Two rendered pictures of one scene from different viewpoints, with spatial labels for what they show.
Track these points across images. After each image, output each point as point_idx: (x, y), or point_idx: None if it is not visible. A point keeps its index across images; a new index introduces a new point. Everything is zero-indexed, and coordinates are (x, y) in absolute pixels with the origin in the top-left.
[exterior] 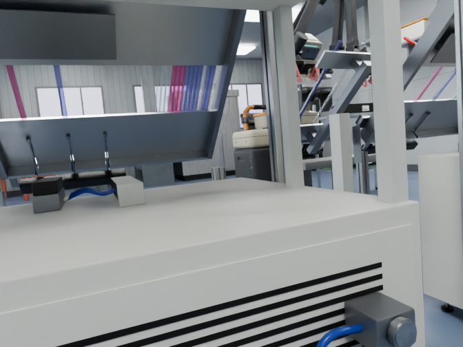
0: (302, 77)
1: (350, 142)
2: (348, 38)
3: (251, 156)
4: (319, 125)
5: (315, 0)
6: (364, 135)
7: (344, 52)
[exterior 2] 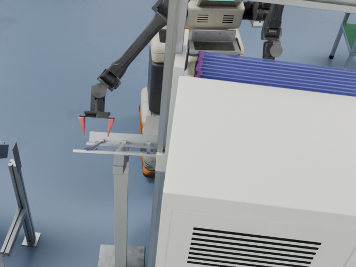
0: (204, 30)
1: (125, 190)
2: (269, 12)
3: (151, 70)
4: (129, 147)
5: (154, 28)
6: None
7: (97, 153)
